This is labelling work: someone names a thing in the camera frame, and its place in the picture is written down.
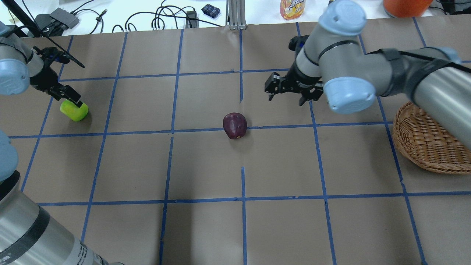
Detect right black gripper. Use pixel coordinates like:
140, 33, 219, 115
264, 63, 324, 107

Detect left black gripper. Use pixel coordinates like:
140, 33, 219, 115
31, 67, 83, 108

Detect green apple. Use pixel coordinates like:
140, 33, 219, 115
60, 100, 89, 122

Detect dark red apple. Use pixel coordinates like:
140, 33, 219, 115
223, 112, 248, 139

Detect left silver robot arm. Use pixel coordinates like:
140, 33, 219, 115
1, 23, 110, 265

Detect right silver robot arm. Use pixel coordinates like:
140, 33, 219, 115
264, 0, 471, 148

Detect wicker basket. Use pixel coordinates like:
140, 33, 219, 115
392, 101, 471, 175

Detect orange drink bottle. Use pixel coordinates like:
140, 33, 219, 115
279, 0, 306, 20

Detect dark blue checkered pouch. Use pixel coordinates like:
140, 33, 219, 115
201, 4, 221, 19

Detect orange round container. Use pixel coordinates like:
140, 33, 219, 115
382, 0, 433, 18

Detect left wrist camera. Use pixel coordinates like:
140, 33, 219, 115
32, 46, 85, 69

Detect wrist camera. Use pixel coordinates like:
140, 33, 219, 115
288, 35, 309, 54
32, 46, 85, 69

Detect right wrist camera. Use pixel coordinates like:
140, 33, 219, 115
288, 35, 309, 54

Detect aluminium frame post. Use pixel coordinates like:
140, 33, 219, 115
226, 0, 247, 30

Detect black cables on table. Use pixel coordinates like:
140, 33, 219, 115
70, 0, 230, 33

